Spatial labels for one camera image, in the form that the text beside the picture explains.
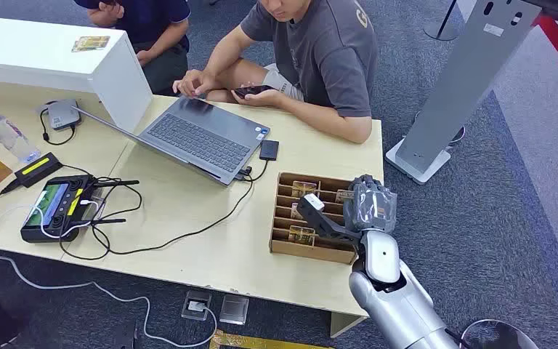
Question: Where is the small black external drive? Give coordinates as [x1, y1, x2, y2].
[259, 140, 280, 162]

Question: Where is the black remote controller with screen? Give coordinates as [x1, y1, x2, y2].
[20, 174, 141, 244]

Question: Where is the grey laptop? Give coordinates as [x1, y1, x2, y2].
[72, 96, 271, 187]

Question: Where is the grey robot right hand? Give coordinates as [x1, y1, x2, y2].
[343, 174, 398, 235]

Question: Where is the black hub cable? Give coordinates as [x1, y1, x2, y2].
[38, 101, 77, 147]

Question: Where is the wooden card tray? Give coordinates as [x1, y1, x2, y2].
[268, 172, 360, 265]

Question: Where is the black smartphone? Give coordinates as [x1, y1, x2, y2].
[232, 85, 275, 99]

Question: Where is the short black drive cable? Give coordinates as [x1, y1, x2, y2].
[237, 159, 271, 183]

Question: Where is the white box riser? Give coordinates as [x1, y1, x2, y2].
[0, 15, 154, 134]

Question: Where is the person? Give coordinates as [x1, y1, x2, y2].
[73, 0, 192, 96]
[172, 0, 379, 145]

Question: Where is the grey adapter hub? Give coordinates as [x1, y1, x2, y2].
[46, 100, 82, 132]

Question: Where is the yellow floor tape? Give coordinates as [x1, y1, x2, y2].
[209, 329, 333, 349]

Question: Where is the clear plastic water bottle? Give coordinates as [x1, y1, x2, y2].
[0, 108, 42, 164]

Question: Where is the long black cable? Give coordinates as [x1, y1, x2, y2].
[58, 175, 256, 262]

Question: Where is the floor cover plate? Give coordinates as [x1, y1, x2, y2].
[219, 294, 251, 326]

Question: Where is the white controller cable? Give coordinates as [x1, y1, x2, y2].
[32, 190, 102, 241]

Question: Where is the white floor cable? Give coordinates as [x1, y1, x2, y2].
[0, 246, 219, 349]

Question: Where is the black stanchion post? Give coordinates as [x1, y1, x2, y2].
[423, 0, 461, 42]

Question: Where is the black box yellow stripe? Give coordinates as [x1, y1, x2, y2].
[13, 152, 64, 189]

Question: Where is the grey slanted kiosk stand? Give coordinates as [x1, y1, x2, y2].
[385, 0, 543, 186]

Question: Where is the floor power socket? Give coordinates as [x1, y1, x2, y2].
[180, 289, 213, 322]

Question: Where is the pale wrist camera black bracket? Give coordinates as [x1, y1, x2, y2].
[296, 193, 363, 242]

